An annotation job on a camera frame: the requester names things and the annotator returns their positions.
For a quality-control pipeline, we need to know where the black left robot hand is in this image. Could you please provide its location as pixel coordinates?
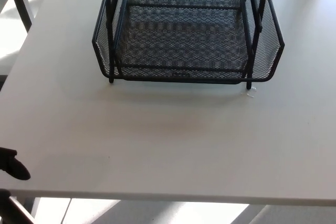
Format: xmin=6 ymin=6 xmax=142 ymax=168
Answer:
xmin=0 ymin=147 xmax=32 ymax=181

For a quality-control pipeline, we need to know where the dark brown stand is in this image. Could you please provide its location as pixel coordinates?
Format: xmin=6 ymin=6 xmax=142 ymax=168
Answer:
xmin=0 ymin=189 xmax=35 ymax=224

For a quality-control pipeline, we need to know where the black mesh tray with label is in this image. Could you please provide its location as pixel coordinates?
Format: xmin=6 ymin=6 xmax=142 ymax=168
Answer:
xmin=115 ymin=65 xmax=246 ymax=86

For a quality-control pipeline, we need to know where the thin floor cable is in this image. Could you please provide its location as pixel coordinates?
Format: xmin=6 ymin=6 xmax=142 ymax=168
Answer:
xmin=62 ymin=199 xmax=72 ymax=224

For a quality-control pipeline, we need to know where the black mesh sliding drawer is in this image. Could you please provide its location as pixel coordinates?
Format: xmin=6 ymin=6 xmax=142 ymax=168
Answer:
xmin=91 ymin=0 xmax=286 ymax=83

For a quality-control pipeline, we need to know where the grey table leg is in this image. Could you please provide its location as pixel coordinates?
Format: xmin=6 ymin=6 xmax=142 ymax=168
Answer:
xmin=25 ymin=197 xmax=41 ymax=221

